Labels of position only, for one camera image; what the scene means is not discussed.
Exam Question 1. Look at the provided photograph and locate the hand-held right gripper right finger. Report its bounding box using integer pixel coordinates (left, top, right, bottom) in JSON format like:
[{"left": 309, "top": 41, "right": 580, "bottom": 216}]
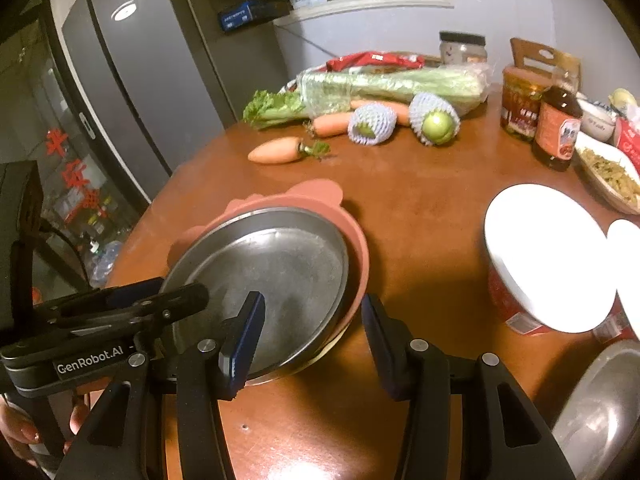
[{"left": 360, "top": 293, "right": 576, "bottom": 480}]

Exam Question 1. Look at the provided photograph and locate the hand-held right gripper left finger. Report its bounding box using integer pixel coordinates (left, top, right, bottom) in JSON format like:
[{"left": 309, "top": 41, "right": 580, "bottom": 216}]
[{"left": 52, "top": 290, "right": 266, "bottom": 480}]

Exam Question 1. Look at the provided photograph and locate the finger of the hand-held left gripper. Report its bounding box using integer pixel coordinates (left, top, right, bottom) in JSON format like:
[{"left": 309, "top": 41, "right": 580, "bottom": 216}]
[
  {"left": 50, "top": 282, "right": 210, "bottom": 337},
  {"left": 32, "top": 277, "right": 167, "bottom": 322}
]

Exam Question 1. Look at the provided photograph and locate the shallow steel plate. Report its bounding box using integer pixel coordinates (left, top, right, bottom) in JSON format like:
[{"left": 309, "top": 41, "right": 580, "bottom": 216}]
[{"left": 159, "top": 207, "right": 349, "bottom": 386}]

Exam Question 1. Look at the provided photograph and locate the pink plate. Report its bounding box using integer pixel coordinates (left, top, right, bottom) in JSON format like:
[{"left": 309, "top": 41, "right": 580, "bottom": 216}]
[{"left": 167, "top": 180, "right": 371, "bottom": 356}]

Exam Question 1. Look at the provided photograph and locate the red instant noodle cup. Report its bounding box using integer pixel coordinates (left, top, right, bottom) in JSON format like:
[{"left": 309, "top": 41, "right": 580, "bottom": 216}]
[{"left": 484, "top": 183, "right": 621, "bottom": 336}]

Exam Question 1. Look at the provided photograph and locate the large steel bowl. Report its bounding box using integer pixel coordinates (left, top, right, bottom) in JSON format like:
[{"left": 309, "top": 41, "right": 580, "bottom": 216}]
[{"left": 550, "top": 339, "right": 640, "bottom": 480}]

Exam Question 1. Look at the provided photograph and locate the person's left hand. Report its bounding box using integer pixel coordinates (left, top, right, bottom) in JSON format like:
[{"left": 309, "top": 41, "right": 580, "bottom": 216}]
[{"left": 0, "top": 392, "right": 93, "bottom": 463}]

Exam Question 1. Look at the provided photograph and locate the red paper decoration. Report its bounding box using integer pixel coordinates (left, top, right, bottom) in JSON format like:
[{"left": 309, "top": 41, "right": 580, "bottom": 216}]
[{"left": 45, "top": 127, "right": 108, "bottom": 221}]

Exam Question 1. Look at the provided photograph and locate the carrot with green top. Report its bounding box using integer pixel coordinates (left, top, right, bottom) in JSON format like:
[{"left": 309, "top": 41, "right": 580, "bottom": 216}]
[{"left": 247, "top": 136, "right": 332, "bottom": 165}]

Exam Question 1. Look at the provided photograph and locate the grey refrigerator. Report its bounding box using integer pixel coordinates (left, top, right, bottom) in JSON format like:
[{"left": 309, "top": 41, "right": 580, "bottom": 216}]
[{"left": 47, "top": 0, "right": 236, "bottom": 201}]

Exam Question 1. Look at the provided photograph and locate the green fruit in foam net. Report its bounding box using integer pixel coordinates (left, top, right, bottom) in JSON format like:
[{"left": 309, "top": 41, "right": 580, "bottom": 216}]
[
  {"left": 409, "top": 92, "right": 461, "bottom": 147},
  {"left": 348, "top": 102, "right": 397, "bottom": 147}
]

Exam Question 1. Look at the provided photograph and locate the wrapped celery bundle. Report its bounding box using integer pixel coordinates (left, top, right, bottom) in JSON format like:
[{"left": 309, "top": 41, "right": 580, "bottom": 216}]
[{"left": 243, "top": 65, "right": 491, "bottom": 131}]

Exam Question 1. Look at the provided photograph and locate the dark sauce bottle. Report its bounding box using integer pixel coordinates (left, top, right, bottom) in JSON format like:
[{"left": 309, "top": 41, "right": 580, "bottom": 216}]
[{"left": 531, "top": 85, "right": 584, "bottom": 172}]

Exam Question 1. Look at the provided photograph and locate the chili sauce jar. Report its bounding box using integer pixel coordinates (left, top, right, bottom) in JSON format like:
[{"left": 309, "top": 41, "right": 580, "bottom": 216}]
[{"left": 501, "top": 65, "right": 553, "bottom": 140}]

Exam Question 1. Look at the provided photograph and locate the blue box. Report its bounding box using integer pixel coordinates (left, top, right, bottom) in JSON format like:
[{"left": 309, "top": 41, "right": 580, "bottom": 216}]
[{"left": 217, "top": 0, "right": 271, "bottom": 32}]

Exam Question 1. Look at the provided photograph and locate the red snack bag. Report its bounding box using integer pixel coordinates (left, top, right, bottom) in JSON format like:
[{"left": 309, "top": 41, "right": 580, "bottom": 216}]
[{"left": 277, "top": 51, "right": 426, "bottom": 93}]

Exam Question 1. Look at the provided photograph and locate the white dish of pickled vegetables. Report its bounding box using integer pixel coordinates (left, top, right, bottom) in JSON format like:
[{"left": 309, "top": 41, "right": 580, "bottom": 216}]
[{"left": 574, "top": 145, "right": 640, "bottom": 216}]

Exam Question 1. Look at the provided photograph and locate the plastic jar with black lid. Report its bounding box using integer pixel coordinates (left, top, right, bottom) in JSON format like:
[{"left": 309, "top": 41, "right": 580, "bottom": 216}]
[{"left": 439, "top": 31, "right": 488, "bottom": 66}]

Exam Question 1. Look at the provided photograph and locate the white ceramic bowl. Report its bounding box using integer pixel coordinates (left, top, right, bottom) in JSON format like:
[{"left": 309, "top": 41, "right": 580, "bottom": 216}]
[{"left": 575, "top": 97, "right": 617, "bottom": 142}]

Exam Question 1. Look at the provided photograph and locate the red tissue box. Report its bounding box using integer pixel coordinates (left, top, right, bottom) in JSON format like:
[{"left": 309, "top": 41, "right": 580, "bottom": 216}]
[{"left": 612, "top": 105, "right": 640, "bottom": 171}]

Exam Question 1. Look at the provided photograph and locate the wooden chair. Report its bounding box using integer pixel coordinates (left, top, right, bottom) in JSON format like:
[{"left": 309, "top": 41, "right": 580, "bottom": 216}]
[{"left": 510, "top": 37, "right": 582, "bottom": 93}]

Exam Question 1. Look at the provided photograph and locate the pale yellow round object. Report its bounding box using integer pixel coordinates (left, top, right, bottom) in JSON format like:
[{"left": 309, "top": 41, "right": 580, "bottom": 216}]
[{"left": 609, "top": 88, "right": 640, "bottom": 111}]

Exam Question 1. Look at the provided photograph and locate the black cable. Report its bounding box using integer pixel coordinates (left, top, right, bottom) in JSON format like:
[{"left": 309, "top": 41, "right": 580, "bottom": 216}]
[{"left": 40, "top": 217, "right": 96, "bottom": 288}]

